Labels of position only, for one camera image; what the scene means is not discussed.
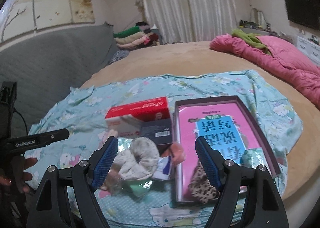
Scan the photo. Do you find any dark blue small box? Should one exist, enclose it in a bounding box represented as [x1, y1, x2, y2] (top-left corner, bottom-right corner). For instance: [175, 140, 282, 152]
[140, 119, 172, 154]

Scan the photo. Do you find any purple shallow tray box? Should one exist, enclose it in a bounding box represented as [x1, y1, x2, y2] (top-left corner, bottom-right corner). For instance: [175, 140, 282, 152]
[170, 95, 282, 210]

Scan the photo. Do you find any grey white plush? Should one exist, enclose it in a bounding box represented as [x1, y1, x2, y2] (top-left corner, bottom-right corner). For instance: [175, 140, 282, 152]
[111, 137, 160, 181]

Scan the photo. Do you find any cluttered side desk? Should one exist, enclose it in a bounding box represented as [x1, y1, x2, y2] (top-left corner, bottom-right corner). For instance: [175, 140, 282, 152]
[238, 8, 278, 36]

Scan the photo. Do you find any green round soft item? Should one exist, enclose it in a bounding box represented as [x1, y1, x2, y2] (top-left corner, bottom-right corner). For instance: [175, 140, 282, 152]
[128, 179, 153, 198]

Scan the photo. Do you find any white curtain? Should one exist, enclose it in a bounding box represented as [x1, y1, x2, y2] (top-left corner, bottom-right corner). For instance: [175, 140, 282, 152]
[142, 0, 236, 43]

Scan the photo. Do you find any red white tissue box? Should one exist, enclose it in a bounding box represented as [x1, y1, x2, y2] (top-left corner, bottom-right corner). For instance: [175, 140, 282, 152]
[105, 97, 170, 138]

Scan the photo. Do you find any floral wall painting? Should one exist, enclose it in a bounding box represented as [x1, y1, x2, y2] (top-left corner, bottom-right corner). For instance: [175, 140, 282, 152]
[1, 0, 95, 42]

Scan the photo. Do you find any blue white snack packet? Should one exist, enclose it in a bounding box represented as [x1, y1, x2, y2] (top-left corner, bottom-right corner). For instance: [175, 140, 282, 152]
[152, 156, 173, 181]

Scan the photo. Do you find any green floral tissue pack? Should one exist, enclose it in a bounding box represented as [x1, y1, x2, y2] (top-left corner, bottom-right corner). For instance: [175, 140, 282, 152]
[240, 147, 267, 168]

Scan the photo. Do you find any black wall television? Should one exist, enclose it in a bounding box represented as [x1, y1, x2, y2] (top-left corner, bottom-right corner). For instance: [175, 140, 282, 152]
[285, 0, 319, 30]

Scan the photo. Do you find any stack of folded clothes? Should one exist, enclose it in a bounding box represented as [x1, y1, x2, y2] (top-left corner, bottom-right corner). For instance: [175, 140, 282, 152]
[113, 21, 163, 51]

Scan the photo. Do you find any pink Chinese workbook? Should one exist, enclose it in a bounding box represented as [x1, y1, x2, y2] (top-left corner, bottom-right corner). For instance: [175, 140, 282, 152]
[177, 102, 262, 200]

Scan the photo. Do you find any Hello Kitty teal cloth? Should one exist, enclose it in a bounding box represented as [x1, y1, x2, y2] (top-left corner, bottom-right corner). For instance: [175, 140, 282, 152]
[25, 70, 303, 227]

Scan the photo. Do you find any white drawer cabinet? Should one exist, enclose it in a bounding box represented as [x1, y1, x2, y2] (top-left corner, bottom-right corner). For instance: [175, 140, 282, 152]
[297, 36, 320, 66]

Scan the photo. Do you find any green garment on duvet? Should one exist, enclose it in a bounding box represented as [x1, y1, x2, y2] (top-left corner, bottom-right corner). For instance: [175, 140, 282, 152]
[231, 29, 271, 55]

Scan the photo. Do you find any grey quilted headboard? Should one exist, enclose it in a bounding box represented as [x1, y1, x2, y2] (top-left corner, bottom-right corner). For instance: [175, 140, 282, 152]
[1, 23, 118, 137]

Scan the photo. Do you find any person's left hand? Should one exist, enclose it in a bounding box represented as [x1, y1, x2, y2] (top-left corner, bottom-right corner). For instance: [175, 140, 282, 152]
[1, 156, 37, 193]

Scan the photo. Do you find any pink quilted duvet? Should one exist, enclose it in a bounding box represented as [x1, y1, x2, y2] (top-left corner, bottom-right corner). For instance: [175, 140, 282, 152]
[210, 34, 319, 107]

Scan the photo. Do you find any dark patterned pillow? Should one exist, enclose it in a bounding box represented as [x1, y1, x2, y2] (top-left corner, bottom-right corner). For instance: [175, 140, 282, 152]
[107, 50, 130, 65]

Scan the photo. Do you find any pink towel packet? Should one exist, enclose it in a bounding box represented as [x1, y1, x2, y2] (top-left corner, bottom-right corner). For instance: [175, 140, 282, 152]
[161, 142, 185, 166]

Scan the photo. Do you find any leopard print fabric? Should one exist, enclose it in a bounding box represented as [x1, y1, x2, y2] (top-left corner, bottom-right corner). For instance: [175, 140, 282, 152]
[188, 160, 220, 204]

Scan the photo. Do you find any black cable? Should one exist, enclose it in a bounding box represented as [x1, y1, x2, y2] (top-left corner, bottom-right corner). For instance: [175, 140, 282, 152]
[12, 107, 29, 136]

